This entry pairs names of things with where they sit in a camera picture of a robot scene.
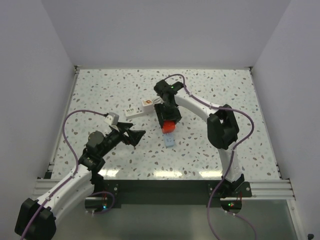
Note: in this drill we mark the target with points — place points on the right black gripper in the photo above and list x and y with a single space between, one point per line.
161 116

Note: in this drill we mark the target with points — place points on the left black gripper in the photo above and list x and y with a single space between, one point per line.
133 136

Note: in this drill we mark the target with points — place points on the red cube plug adapter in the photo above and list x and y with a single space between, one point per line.
168 126

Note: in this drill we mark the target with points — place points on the white power strip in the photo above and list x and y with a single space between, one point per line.
135 112

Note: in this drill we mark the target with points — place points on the white cube plug adapter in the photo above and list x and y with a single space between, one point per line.
147 105

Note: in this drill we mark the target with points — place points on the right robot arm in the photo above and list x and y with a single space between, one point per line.
221 124

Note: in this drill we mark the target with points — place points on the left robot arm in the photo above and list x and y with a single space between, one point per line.
38 219

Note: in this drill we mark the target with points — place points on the blue power strip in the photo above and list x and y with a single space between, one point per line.
168 139

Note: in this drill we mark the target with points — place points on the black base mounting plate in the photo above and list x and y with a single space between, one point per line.
169 192

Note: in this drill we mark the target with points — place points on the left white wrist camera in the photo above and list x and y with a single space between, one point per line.
112 119

